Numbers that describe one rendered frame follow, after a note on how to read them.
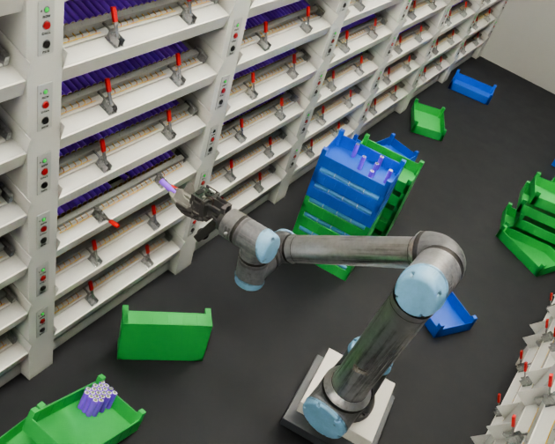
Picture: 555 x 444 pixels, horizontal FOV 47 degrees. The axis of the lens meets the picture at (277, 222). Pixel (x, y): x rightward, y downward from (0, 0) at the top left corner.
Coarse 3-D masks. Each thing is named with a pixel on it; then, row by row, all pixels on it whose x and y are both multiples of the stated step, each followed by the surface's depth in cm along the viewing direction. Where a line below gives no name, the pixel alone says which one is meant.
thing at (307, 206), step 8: (304, 200) 266; (304, 208) 268; (312, 208) 266; (320, 208) 264; (320, 216) 266; (328, 216) 264; (336, 216) 262; (336, 224) 264; (344, 224) 262; (344, 232) 264; (352, 232) 263; (360, 232) 261; (368, 232) 260
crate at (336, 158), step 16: (336, 144) 266; (352, 144) 264; (320, 160) 252; (336, 160) 249; (352, 160) 261; (368, 160) 264; (384, 160) 262; (352, 176) 249; (384, 176) 258; (384, 192) 246
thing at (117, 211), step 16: (192, 160) 221; (176, 176) 216; (192, 176) 223; (144, 192) 206; (160, 192) 210; (112, 208) 196; (128, 208) 199; (80, 224) 188; (96, 224) 190; (64, 240) 182; (80, 240) 188
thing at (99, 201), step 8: (168, 160) 215; (176, 160) 217; (160, 168) 211; (176, 168) 217; (144, 176) 206; (152, 176) 210; (128, 184) 201; (136, 184) 204; (112, 192) 197; (120, 192) 198; (128, 192) 201; (96, 200) 192; (104, 200) 194; (120, 200) 198; (80, 208) 188; (88, 208) 189; (64, 216) 184; (72, 216) 185; (80, 216) 188; (88, 216) 189; (64, 224) 184
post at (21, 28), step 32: (32, 0) 125; (32, 32) 130; (32, 64) 134; (32, 96) 139; (32, 128) 145; (32, 160) 151; (32, 192) 157; (32, 224) 164; (32, 256) 171; (32, 288) 180; (32, 320) 189; (32, 352) 199
